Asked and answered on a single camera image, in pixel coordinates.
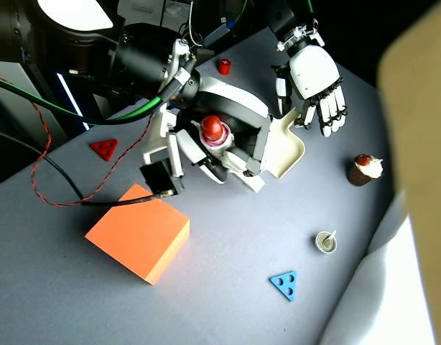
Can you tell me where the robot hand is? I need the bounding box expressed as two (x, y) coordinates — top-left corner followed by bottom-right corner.
(271, 45), (349, 139)
(174, 75), (274, 185)

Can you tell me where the cream plastic dustpan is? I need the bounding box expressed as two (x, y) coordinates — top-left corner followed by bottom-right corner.
(265, 107), (307, 180)

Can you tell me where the grey usb adapter stick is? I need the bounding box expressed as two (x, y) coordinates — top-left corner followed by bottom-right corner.
(204, 19), (239, 46)

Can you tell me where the brown toy cupcake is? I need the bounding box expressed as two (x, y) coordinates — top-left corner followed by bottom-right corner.
(346, 154), (384, 187)

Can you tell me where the tan cardboard panel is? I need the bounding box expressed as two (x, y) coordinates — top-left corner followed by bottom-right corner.
(377, 0), (441, 345)

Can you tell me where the grey table cloth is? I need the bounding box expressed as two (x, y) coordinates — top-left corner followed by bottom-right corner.
(0, 27), (410, 345)

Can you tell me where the red triangle block with holes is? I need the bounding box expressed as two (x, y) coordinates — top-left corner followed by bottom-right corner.
(89, 139), (119, 162)

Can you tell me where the small white spoon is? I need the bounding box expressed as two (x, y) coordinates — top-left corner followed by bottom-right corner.
(322, 229), (338, 249)

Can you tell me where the orange foam block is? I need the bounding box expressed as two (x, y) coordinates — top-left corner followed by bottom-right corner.
(84, 183), (191, 286)

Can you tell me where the blue triangle block with holes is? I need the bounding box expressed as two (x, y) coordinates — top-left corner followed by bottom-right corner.
(269, 270), (299, 303)

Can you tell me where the thick green black cable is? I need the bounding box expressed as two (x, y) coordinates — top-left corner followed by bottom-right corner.
(0, 73), (171, 126)

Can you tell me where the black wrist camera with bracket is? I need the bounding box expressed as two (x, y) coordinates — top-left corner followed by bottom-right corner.
(139, 103), (186, 198)

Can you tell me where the black camera cable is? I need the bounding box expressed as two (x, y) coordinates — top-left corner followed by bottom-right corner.
(0, 127), (175, 208)

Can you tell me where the white frame bar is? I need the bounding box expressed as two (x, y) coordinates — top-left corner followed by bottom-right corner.
(56, 70), (91, 132)

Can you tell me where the red black twisted cable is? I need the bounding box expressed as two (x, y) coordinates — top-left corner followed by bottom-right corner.
(0, 77), (154, 208)

